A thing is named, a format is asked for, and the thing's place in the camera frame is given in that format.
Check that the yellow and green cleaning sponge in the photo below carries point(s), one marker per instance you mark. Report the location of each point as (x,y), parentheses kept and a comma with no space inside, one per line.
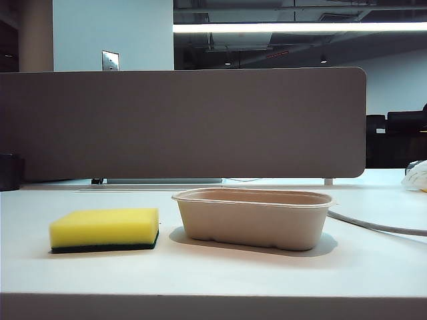
(100,226)

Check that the black cylindrical object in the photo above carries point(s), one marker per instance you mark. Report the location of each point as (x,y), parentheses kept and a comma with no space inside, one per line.
(10,173)

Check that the wide black office chair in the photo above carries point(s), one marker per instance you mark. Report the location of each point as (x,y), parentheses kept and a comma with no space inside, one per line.
(407,146)

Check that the silver partition rail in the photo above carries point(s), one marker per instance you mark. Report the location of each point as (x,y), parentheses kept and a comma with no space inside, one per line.
(160,180)

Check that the beige paper lunch box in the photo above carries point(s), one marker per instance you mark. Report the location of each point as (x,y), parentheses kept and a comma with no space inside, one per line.
(250,226)

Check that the black partition clamp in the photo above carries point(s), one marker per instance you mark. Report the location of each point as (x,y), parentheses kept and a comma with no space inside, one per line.
(96,181)

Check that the long ceiling light strip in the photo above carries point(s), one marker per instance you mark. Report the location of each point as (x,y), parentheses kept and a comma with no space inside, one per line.
(300,27)

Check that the grey desk partition panel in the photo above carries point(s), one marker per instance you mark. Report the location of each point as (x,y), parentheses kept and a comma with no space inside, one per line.
(183,123)

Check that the black ceiling spot lamp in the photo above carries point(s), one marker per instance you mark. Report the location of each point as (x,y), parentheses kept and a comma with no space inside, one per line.
(323,60)

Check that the grey ceiling air duct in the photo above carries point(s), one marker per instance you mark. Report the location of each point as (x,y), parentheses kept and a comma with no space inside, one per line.
(240,41)

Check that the white plastic bag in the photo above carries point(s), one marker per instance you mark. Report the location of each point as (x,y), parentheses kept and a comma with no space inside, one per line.
(417,178)

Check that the metal wall plate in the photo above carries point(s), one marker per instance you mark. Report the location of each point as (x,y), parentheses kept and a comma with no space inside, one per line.
(110,60)

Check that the narrow black office chair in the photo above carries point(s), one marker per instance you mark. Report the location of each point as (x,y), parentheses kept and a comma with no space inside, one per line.
(375,150)

